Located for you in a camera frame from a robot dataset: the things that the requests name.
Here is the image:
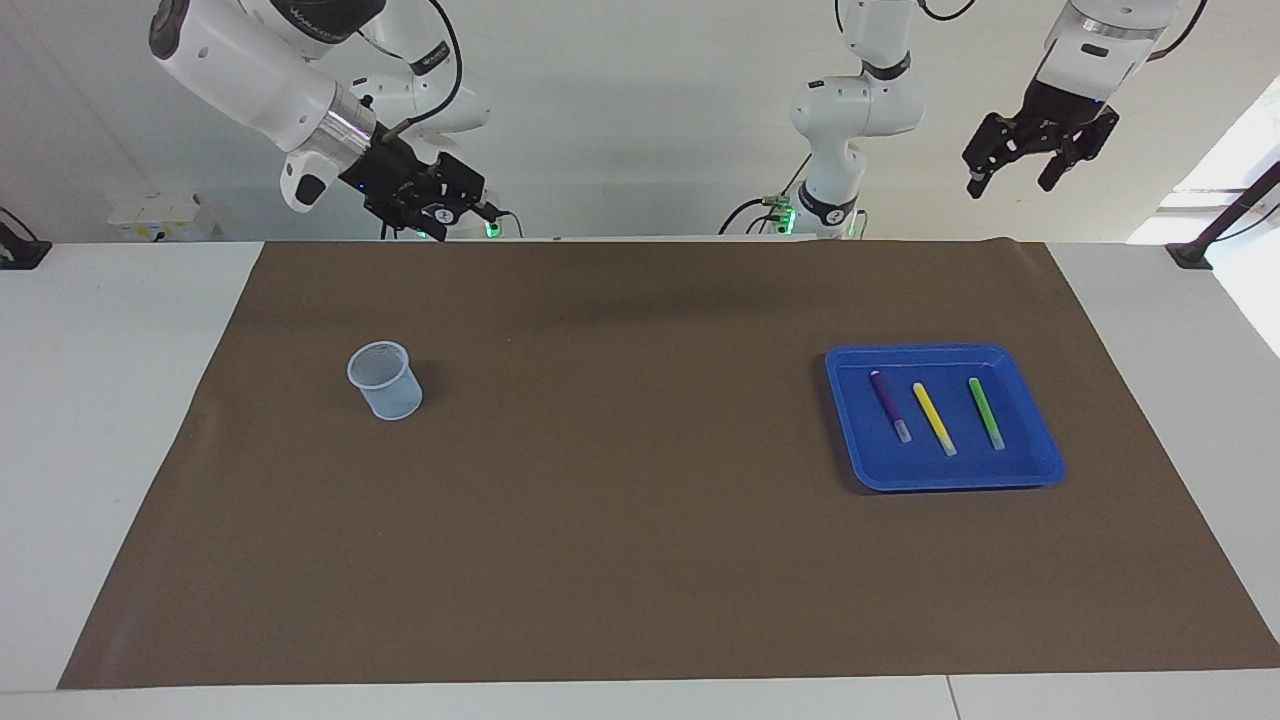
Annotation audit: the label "white power strip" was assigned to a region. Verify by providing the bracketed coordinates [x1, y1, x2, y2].
[105, 193, 216, 243]

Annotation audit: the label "black table clamp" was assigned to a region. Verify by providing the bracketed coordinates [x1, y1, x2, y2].
[0, 207, 53, 271]

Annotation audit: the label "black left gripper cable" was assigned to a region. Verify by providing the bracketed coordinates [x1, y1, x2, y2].
[912, 0, 1213, 71]

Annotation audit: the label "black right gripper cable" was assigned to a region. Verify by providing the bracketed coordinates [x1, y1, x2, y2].
[385, 0, 466, 137]

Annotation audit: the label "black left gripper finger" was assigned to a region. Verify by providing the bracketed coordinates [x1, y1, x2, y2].
[961, 112, 1023, 200]
[1036, 107, 1122, 193]

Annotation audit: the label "brown table mat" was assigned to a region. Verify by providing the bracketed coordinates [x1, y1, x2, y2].
[57, 238, 1280, 691]

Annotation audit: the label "blue plastic tray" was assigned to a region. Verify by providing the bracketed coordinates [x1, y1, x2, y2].
[824, 343, 1067, 494]

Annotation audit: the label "black clamp stand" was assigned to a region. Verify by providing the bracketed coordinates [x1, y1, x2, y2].
[1165, 160, 1280, 271]

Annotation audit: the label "translucent plastic cup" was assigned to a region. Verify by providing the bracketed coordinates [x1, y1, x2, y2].
[347, 341, 424, 422]

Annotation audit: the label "yellow pen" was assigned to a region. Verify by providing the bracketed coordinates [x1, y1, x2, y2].
[911, 382, 959, 458]

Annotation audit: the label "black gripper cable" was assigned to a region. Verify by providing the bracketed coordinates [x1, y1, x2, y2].
[912, 0, 1213, 71]
[385, 0, 466, 137]

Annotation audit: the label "black left arm base cables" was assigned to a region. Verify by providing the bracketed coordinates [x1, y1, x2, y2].
[718, 155, 813, 238]

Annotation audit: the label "green pen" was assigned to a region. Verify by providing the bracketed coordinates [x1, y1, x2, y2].
[967, 376, 1007, 452]

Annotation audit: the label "purple pen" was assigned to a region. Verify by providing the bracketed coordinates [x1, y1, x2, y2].
[868, 370, 913, 445]

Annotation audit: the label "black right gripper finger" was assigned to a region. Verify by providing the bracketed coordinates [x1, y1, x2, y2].
[433, 153, 502, 221]
[387, 193, 463, 242]

